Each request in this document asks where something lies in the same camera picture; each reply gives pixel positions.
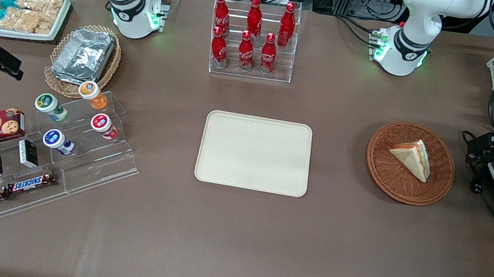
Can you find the red cola bottle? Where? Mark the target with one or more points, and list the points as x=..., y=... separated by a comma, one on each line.
x=268, y=56
x=254, y=17
x=245, y=54
x=219, y=50
x=287, y=24
x=221, y=12

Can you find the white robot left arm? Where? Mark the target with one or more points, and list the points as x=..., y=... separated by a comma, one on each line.
x=416, y=16

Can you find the rice cracker pack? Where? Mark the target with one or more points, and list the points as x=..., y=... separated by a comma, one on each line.
x=26, y=21
x=42, y=3

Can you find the white snack tray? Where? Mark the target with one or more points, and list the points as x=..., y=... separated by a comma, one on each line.
x=62, y=19

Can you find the light wicker basket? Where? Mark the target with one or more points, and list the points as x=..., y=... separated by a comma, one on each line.
x=58, y=86

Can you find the clear acrylic bottle rack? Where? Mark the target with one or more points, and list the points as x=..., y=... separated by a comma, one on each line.
x=279, y=68

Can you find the red gum jar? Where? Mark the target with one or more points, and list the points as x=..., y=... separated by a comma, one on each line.
x=101, y=123

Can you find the beige plastic tray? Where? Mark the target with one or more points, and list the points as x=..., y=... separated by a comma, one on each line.
x=254, y=152

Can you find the green gum jar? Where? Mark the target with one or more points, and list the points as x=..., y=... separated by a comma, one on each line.
x=47, y=103

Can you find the brown wicker basket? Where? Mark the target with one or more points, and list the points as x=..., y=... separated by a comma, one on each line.
x=387, y=176

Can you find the aluminium foil container stack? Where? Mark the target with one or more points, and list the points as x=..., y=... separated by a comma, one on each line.
x=84, y=54

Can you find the blue gum jar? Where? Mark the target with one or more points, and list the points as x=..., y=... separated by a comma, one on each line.
x=53, y=139

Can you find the clear acrylic stepped stand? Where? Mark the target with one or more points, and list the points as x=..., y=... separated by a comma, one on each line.
x=105, y=164
x=27, y=204

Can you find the triangle sandwich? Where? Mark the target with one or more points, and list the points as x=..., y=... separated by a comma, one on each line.
x=413, y=159

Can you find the orange gum jar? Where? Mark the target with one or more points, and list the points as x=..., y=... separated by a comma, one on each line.
x=90, y=91

